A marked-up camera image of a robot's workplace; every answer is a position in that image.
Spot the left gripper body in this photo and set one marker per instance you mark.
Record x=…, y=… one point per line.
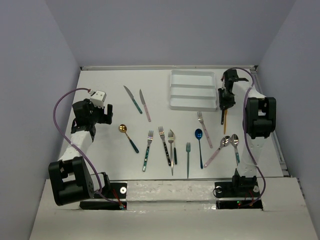
x=97, y=114

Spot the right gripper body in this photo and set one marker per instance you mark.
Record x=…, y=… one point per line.
x=226, y=99

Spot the gold orange knife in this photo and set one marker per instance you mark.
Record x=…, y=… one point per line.
x=225, y=121

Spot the spoon pink handle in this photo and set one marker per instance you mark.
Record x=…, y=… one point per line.
x=223, y=143

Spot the teal handled knife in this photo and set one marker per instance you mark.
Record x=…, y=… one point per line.
x=133, y=99

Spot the pink handled knife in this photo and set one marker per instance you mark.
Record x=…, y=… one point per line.
x=144, y=105

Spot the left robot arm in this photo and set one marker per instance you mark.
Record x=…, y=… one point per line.
x=70, y=178

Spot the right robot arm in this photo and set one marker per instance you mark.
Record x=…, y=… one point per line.
x=258, y=122

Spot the blue spoon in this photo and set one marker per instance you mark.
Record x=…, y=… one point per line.
x=199, y=134

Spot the white cutlery tray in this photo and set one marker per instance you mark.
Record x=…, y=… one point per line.
x=192, y=90

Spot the teal metal fork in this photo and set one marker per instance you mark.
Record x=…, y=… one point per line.
x=188, y=150

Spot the silver fork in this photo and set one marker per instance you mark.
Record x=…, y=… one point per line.
x=170, y=141

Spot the white front board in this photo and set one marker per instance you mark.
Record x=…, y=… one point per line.
x=245, y=224

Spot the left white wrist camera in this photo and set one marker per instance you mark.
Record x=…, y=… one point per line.
x=97, y=98

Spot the fork pink handle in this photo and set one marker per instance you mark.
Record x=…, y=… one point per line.
x=201, y=120

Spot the gold spoon teal handle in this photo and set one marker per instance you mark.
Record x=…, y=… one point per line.
x=123, y=129

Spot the gold knife dark green handle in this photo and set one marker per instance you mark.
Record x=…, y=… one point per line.
x=174, y=148

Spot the fork black patterned handle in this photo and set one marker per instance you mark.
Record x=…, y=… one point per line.
x=162, y=136

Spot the fork teal patterned handle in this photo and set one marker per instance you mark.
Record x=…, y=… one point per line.
x=149, y=141

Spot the metal rear rail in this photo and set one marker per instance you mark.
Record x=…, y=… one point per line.
x=161, y=67

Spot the metal rail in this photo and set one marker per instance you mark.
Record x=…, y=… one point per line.
x=274, y=137
x=161, y=67

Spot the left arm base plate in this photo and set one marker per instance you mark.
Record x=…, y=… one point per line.
x=113, y=199

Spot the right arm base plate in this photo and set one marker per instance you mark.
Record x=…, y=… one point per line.
x=230, y=198

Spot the metal right rail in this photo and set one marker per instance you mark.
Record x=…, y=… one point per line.
x=274, y=137

